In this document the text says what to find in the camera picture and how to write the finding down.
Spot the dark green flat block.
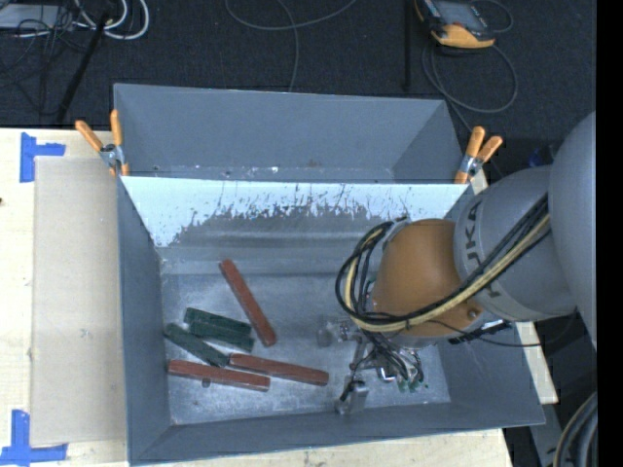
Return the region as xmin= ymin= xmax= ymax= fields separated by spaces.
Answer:
xmin=183 ymin=306 xmax=253 ymax=336
xmin=188 ymin=320 xmax=256 ymax=353
xmin=163 ymin=322 xmax=231 ymax=369

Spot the grey metal bin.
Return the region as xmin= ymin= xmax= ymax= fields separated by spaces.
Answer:
xmin=112 ymin=83 xmax=547 ymax=466

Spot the red-brown flat block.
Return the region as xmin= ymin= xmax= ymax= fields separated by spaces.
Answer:
xmin=218 ymin=259 xmax=278 ymax=349
xmin=166 ymin=358 xmax=272 ymax=393
xmin=228 ymin=352 xmax=331 ymax=388

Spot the pale cardboard board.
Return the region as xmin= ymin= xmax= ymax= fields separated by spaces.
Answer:
xmin=28 ymin=156 xmax=128 ymax=448

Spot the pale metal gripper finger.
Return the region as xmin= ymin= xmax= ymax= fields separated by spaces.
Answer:
xmin=334 ymin=377 xmax=369 ymax=415
xmin=316 ymin=314 xmax=360 ymax=348

